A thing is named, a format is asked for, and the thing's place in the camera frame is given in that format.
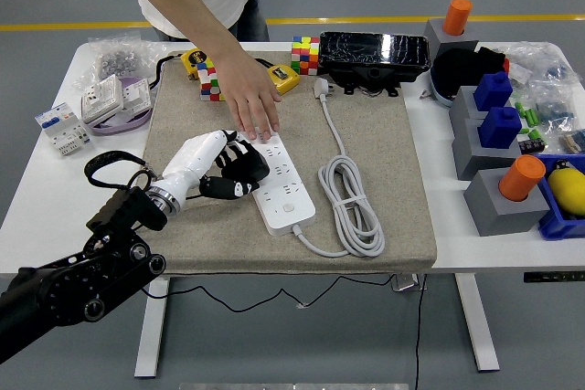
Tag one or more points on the silver metal bracket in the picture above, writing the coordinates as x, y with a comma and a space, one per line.
407, 282

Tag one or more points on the blue square peg block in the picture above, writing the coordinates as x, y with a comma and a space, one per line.
492, 91
500, 127

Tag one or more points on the white circuit breaker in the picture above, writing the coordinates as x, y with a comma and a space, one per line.
59, 127

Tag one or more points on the white wall switch panel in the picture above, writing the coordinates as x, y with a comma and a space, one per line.
136, 95

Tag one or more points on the blue plastic bin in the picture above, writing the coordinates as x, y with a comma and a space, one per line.
557, 228

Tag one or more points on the black device cracked screen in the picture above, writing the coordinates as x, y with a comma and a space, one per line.
375, 49

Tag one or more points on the colourful puzzle cube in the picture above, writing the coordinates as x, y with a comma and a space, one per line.
305, 56
208, 84

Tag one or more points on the small metal clip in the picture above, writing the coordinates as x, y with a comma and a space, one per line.
427, 94

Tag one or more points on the clear bag of small parts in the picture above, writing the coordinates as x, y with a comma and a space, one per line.
539, 61

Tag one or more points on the orange cylinder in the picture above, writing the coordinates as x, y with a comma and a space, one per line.
521, 177
457, 15

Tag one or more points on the clear bag of blue parts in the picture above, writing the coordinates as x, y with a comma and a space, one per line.
555, 111

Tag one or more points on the white table leg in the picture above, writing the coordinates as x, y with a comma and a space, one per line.
477, 326
153, 326

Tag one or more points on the yellow toy fruit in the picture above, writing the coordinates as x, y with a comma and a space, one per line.
566, 189

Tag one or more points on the white blue round device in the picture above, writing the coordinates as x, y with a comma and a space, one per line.
441, 98

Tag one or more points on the green plastic peg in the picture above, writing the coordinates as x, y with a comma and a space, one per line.
529, 115
534, 122
519, 109

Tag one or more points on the black table control panel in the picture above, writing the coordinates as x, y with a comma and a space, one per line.
553, 277

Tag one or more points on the clear bag of metal nuts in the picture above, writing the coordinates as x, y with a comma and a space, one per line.
116, 61

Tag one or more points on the white power strip board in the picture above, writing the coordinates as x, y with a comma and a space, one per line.
279, 166

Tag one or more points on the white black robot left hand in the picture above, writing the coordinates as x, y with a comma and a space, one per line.
192, 159

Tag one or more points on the yellow tape measure clear window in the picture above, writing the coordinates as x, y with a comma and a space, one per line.
285, 81

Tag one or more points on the person's right hand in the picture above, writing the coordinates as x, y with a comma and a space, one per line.
249, 93

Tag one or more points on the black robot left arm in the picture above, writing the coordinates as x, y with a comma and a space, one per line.
68, 285

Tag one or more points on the person's right forearm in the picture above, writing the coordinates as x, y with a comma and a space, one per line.
183, 6

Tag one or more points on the clear bag of brown parts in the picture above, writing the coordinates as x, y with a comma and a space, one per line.
573, 141

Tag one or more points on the grey-brown mat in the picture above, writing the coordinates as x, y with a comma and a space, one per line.
205, 235

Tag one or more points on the black cap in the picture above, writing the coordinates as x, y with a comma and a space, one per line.
457, 70

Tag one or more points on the purple tape roll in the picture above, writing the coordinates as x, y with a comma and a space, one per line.
121, 127

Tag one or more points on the yellow tape measure black face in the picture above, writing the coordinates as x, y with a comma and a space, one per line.
192, 59

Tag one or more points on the black power adapter plug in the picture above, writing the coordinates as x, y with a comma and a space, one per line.
253, 166

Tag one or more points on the white wall socket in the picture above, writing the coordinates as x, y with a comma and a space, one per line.
100, 100

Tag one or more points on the grey block with hole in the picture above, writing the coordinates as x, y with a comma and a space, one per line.
436, 36
461, 109
471, 152
493, 216

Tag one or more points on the dark small electronic component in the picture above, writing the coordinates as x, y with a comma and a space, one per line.
532, 143

